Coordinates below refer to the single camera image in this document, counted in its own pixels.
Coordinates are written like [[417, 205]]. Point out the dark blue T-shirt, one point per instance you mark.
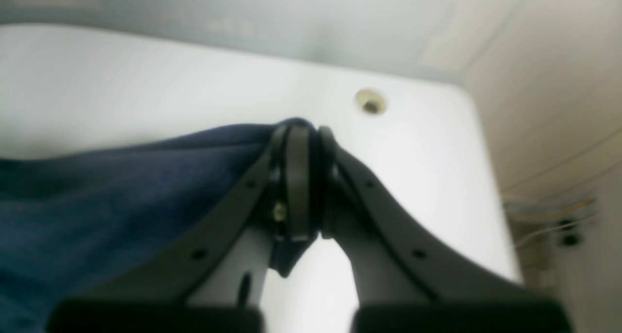
[[72, 223]]

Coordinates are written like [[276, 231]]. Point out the right table cable grommet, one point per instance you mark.
[[371, 101]]

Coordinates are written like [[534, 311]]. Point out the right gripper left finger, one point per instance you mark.
[[211, 279]]

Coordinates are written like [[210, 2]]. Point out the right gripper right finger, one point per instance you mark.
[[407, 280]]

